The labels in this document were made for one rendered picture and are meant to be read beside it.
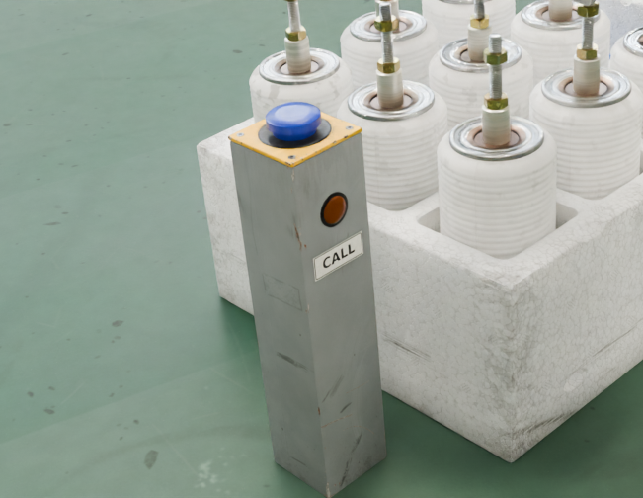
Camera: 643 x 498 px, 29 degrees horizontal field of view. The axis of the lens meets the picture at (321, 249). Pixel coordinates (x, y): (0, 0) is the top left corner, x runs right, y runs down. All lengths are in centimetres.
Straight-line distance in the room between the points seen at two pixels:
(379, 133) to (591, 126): 18
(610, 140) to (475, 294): 18
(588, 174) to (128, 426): 46
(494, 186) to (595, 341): 19
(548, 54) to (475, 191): 26
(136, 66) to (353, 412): 96
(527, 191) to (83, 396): 47
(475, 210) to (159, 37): 105
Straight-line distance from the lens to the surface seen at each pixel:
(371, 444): 105
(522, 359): 101
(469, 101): 113
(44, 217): 150
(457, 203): 100
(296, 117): 88
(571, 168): 107
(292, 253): 90
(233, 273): 125
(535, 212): 100
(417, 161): 106
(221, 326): 125
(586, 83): 108
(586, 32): 107
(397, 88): 106
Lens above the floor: 71
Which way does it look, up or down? 32 degrees down
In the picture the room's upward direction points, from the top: 6 degrees counter-clockwise
